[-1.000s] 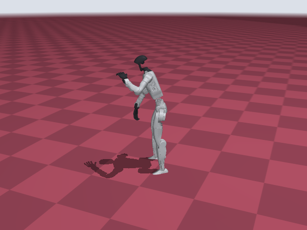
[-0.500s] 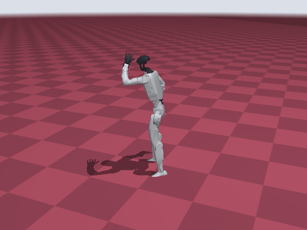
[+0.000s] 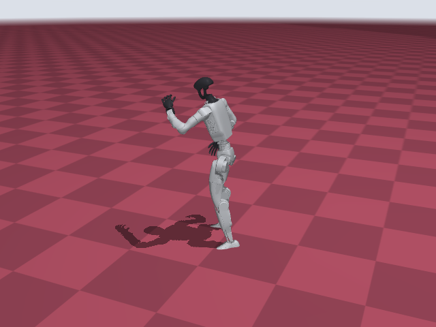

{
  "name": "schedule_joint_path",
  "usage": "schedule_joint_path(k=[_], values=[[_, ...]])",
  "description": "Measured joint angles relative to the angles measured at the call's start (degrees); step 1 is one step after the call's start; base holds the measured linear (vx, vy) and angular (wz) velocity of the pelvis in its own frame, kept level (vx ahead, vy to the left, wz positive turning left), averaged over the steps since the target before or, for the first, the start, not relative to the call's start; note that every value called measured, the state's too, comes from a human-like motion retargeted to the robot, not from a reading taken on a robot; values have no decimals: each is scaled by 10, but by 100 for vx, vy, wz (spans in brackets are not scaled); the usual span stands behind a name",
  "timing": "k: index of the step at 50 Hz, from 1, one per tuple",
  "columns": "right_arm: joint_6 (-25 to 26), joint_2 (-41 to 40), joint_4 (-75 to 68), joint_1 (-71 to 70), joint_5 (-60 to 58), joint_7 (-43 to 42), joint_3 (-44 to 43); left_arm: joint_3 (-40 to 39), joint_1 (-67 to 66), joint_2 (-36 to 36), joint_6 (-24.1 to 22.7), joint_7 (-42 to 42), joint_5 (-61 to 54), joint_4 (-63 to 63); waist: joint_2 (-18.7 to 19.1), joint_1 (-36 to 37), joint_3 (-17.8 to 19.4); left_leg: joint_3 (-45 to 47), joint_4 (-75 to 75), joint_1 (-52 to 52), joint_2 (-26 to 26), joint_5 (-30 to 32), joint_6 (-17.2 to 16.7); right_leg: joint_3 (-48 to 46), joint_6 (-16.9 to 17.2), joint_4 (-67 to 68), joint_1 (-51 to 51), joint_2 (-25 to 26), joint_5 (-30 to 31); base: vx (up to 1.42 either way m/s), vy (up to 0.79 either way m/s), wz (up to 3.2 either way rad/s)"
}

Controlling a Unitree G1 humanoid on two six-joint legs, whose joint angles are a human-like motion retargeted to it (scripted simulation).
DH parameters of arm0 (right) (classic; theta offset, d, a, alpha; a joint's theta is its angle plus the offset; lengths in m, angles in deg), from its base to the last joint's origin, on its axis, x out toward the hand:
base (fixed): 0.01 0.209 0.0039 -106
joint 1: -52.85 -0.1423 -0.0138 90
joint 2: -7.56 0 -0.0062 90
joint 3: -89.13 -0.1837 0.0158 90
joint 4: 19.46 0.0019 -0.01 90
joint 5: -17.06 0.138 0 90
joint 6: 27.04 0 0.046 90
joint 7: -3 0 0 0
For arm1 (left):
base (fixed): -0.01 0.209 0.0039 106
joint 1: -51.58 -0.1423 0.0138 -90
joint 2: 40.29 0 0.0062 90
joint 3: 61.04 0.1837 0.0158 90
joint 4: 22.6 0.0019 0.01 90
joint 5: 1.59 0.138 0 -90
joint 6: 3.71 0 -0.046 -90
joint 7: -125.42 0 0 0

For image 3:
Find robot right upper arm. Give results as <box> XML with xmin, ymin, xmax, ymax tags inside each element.
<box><xmin>221</xmin><ymin>98</ymin><xmax>236</xmax><ymax>126</ymax></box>

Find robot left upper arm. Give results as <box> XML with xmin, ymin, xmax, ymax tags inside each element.
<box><xmin>176</xmin><ymin>107</ymin><xmax>212</xmax><ymax>134</ymax></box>

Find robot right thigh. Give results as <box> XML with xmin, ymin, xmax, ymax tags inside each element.
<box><xmin>219</xmin><ymin>155</ymin><xmax>236</xmax><ymax>200</ymax></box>

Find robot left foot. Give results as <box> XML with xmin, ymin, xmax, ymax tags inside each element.
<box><xmin>217</xmin><ymin>240</ymin><xmax>240</xmax><ymax>249</ymax></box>

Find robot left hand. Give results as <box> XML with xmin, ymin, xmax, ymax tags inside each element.
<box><xmin>161</xmin><ymin>95</ymin><xmax>176</xmax><ymax>114</ymax></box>

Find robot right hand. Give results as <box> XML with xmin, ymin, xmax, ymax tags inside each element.
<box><xmin>208</xmin><ymin>142</ymin><xmax>219</xmax><ymax>156</ymax></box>

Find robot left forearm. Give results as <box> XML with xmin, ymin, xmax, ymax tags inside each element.
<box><xmin>167</xmin><ymin>109</ymin><xmax>185</xmax><ymax>129</ymax></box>

